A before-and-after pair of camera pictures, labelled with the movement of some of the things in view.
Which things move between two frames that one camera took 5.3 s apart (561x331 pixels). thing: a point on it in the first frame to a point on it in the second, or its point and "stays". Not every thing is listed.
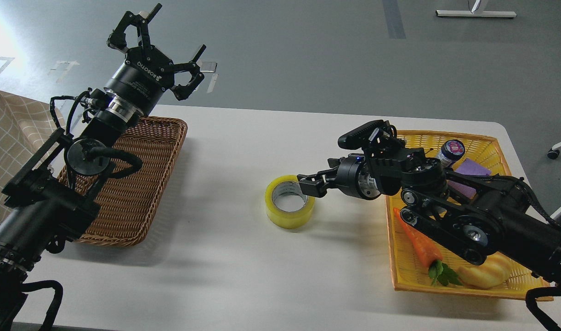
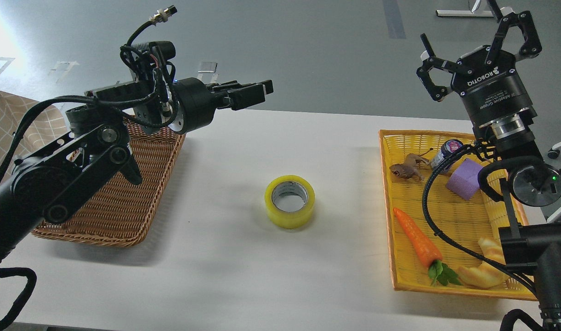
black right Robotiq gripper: (352, 177) to (492, 88)
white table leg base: (472, 12) stays
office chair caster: (554, 152) stays
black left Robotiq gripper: (139, 81) to (200, 100)
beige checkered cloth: (17, 128) stays
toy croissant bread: (495, 271) stays
